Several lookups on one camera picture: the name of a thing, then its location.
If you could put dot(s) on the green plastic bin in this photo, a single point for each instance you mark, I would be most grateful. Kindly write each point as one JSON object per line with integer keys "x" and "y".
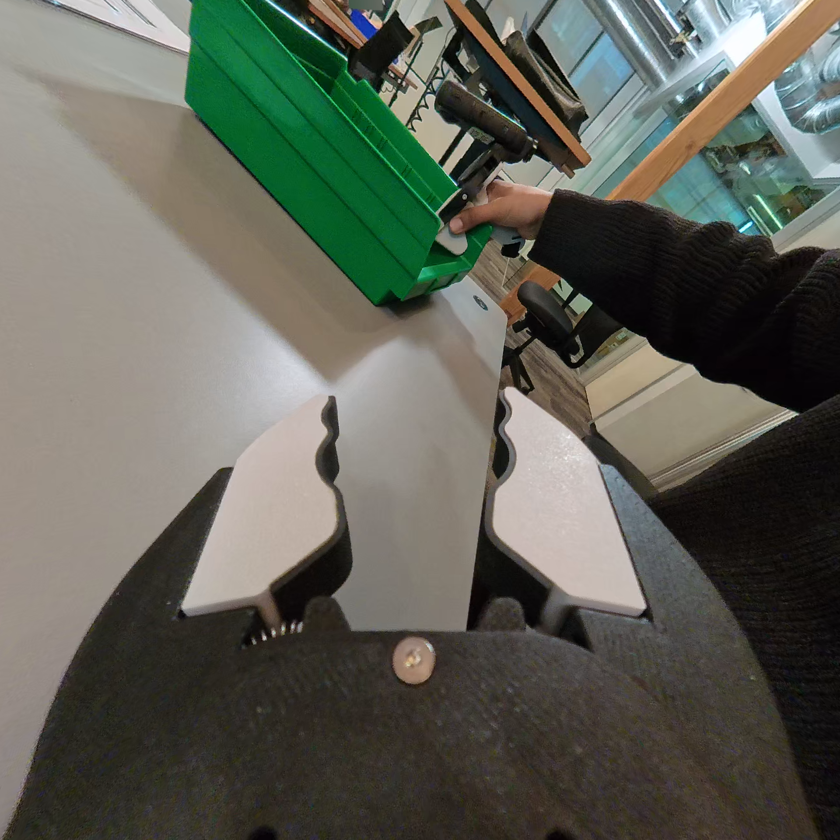
{"x": 295, "y": 151}

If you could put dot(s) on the person's right forearm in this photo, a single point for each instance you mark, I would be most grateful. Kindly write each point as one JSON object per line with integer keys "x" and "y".
{"x": 656, "y": 275}

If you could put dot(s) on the wooden side table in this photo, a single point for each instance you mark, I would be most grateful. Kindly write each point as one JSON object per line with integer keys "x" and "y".
{"x": 512, "y": 302}

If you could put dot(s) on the silver ventilation duct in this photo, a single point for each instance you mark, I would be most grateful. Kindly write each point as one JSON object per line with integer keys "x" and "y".
{"x": 656, "y": 39}

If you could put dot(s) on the wooden beam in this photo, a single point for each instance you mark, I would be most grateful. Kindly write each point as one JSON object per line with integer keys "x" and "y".
{"x": 722, "y": 98}

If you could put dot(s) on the black device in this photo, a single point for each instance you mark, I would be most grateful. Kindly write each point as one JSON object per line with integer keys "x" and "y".
{"x": 380, "y": 49}

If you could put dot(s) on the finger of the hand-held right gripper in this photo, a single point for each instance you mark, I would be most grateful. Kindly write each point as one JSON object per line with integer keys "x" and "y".
{"x": 453, "y": 243}

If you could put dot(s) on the black office chair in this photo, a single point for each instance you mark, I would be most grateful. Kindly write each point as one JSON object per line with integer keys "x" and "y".
{"x": 548, "y": 321}

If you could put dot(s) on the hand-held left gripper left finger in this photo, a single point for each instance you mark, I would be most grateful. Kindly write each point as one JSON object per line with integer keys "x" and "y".
{"x": 275, "y": 512}

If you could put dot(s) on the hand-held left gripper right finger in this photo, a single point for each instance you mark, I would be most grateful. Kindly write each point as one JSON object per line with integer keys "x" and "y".
{"x": 564, "y": 525}

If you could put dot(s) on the wooden top table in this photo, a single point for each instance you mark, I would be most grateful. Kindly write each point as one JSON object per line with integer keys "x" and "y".
{"x": 558, "y": 129}

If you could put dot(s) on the black bag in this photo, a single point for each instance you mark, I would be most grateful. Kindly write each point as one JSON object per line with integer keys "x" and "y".
{"x": 544, "y": 85}

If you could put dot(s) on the person's right hand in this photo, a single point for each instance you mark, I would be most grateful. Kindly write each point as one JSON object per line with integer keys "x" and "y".
{"x": 508, "y": 207}

